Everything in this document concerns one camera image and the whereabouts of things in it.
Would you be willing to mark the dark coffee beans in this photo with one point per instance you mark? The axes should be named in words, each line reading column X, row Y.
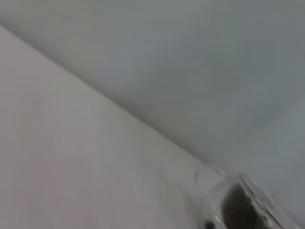
column 238, row 207

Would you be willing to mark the clear glass cup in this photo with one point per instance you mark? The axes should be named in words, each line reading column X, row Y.
column 258, row 190

